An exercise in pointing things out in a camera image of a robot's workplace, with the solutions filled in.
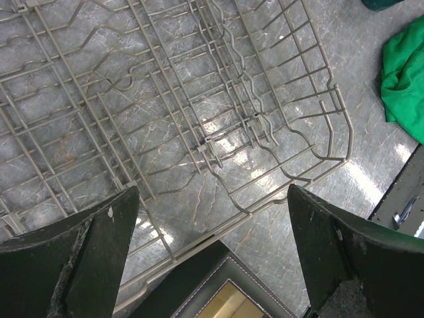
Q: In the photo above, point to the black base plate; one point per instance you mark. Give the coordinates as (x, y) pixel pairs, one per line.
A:
(401, 207)

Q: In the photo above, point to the black glass-lid jewelry box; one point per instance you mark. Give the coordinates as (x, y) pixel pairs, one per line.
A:
(214, 276)

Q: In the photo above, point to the dark green glass cup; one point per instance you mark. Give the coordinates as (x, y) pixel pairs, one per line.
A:
(380, 5)

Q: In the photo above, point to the grey wire dish rack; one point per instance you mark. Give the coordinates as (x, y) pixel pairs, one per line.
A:
(210, 108)

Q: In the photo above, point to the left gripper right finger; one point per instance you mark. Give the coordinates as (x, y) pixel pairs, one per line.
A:
(335, 245)

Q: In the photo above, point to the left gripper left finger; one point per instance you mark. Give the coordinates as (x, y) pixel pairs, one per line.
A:
(73, 267)

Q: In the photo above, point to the green cloth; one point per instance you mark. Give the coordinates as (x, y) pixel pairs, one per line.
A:
(401, 86)

